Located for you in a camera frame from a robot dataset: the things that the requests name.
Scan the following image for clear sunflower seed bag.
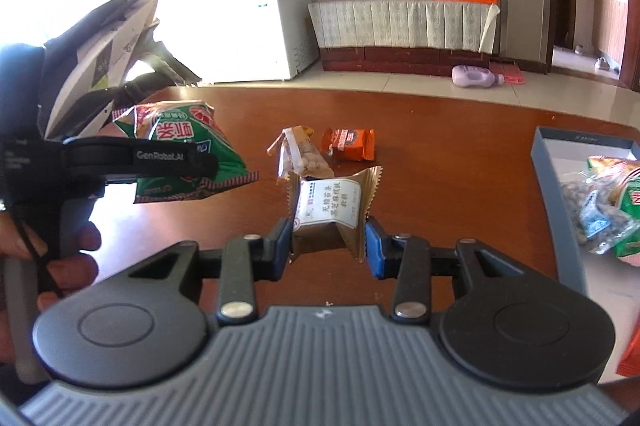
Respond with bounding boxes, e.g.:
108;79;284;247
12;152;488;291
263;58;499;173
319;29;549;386
560;171;639;255

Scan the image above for pink floor scale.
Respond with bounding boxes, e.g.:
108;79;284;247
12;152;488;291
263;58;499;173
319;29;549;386
489;62;525;84

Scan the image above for white chest freezer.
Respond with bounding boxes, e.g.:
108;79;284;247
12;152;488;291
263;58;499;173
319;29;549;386
156;0;319;86

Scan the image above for person's left hand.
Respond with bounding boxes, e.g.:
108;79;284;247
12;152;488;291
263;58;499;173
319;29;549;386
0;209;104;364

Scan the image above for green chips bag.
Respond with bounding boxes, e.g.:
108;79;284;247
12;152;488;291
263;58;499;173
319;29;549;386
114;100;259;204
587;155;639;267

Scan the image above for stack of papers and folders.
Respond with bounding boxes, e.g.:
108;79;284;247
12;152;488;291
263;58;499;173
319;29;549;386
0;0;202;142

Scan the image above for dark blue shallow box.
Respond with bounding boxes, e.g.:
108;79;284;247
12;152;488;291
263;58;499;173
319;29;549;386
530;127;639;383

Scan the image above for purple detergent bottle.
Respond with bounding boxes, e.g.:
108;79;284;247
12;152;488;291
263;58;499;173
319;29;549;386
451;65;504;89

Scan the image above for tv cabinet with lace cloth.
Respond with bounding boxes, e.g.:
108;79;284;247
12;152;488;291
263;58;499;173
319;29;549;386
308;0;500;77

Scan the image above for wooden bathroom cabinet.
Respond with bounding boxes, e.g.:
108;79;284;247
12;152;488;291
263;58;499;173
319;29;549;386
592;0;628;64

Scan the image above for brown white pastry packet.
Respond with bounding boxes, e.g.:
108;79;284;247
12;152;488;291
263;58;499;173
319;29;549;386
288;166;383;263

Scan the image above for clear peanut snack packet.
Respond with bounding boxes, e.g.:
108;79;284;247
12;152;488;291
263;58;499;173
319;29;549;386
267;126;334;182

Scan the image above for orange red snack packet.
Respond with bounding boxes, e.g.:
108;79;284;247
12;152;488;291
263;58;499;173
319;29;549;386
616;328;640;377

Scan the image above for small orange snack packet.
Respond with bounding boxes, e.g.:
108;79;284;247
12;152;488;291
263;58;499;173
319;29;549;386
321;128;375;161

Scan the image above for white shoe in doorway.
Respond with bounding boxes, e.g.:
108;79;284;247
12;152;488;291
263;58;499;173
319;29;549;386
594;57;611;71

